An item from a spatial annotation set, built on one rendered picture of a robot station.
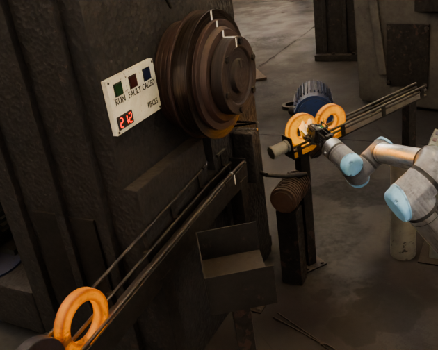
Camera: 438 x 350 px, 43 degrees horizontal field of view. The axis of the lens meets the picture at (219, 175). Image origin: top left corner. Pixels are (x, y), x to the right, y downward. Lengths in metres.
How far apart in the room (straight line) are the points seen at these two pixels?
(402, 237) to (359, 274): 0.27
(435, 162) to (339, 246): 1.23
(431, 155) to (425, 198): 0.14
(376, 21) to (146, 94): 3.02
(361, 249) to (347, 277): 0.25
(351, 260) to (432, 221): 1.05
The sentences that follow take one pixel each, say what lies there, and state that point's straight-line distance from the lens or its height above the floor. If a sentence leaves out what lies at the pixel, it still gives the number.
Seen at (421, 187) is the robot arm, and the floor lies 0.81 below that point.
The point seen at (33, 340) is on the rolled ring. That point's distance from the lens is 1.51.
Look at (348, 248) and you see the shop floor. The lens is 2.96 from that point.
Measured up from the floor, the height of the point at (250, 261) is 0.60.
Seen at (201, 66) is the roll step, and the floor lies 1.19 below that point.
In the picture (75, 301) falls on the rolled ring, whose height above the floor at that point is 0.78.
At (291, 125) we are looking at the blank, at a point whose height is 0.77.
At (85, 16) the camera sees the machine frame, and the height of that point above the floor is 1.44.
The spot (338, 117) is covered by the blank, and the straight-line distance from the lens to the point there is 2.61.
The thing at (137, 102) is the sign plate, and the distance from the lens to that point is 1.86.
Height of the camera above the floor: 1.67
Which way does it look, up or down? 26 degrees down
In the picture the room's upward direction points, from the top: 8 degrees counter-clockwise
